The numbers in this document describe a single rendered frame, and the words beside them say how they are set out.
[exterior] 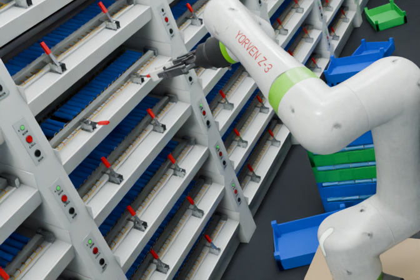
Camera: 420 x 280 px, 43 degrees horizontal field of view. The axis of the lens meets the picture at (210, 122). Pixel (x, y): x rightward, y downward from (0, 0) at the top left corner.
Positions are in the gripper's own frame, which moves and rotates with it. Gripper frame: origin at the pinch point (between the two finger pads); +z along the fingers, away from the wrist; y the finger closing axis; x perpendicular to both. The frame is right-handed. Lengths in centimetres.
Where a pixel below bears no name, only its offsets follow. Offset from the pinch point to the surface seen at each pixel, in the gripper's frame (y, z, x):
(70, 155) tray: -38.5, 9.1, -1.7
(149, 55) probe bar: 12.3, 12.3, 3.0
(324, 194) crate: 38, -7, -83
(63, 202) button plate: -48, 10, -10
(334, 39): 182, 24, -73
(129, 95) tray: -7.9, 9.6, -1.3
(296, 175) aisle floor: 63, 17, -89
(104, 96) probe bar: -14.2, 12.3, 2.9
